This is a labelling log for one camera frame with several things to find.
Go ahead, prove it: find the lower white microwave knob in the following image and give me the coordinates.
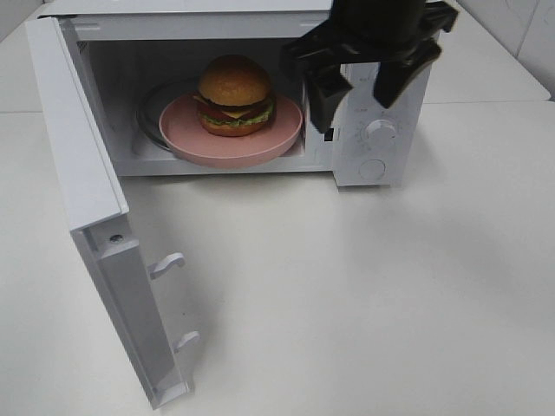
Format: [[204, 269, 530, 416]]
[[364, 120, 397, 152]]

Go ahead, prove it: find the burger with lettuce and cheese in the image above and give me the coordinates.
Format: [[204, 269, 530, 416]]
[[193, 55, 275, 137]]

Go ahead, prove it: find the round white door button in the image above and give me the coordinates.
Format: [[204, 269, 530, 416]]
[[358, 159, 386, 181]]

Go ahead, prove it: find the pink round plate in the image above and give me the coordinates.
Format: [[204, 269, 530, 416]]
[[159, 94, 304, 169]]

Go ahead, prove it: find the white microwave door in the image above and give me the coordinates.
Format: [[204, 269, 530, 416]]
[[26, 17, 199, 408]]

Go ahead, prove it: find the white microwave oven body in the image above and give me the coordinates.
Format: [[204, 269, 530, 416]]
[[35, 1, 431, 186]]

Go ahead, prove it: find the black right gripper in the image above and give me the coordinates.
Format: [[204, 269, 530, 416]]
[[280, 0, 459, 133]]

